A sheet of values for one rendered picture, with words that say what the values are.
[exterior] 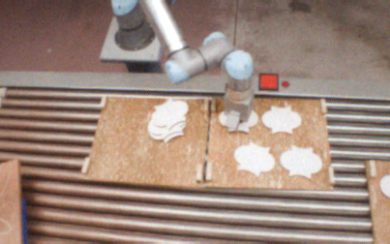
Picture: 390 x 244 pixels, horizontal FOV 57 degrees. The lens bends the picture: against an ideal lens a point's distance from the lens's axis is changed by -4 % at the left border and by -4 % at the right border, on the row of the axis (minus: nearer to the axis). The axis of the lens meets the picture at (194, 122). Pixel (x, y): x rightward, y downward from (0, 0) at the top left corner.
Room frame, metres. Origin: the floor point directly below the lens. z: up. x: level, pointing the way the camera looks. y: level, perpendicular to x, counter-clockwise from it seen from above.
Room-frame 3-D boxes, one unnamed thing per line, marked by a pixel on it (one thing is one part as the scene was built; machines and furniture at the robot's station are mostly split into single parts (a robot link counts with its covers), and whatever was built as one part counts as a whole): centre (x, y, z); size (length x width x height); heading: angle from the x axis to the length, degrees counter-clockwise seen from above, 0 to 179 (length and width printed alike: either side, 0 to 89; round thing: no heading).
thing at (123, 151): (0.69, 0.17, 0.93); 0.41 x 0.35 x 0.02; 76
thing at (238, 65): (0.70, -0.15, 1.20); 0.09 x 0.08 x 0.11; 20
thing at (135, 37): (1.27, 0.20, 0.93); 0.15 x 0.15 x 0.10
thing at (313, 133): (0.60, -0.24, 0.93); 0.41 x 0.35 x 0.02; 77
